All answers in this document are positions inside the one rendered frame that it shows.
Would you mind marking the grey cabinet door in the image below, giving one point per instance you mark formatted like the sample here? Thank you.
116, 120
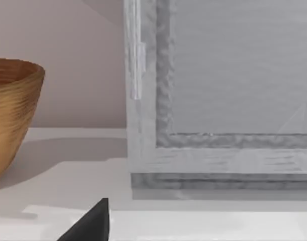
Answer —
231, 88

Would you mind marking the grey wooden cabinet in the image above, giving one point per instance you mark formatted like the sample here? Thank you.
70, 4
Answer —
153, 183

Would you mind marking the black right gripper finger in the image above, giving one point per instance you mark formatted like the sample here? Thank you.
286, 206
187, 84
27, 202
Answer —
95, 221

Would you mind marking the brown woven basket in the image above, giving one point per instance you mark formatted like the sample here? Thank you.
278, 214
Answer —
10, 113

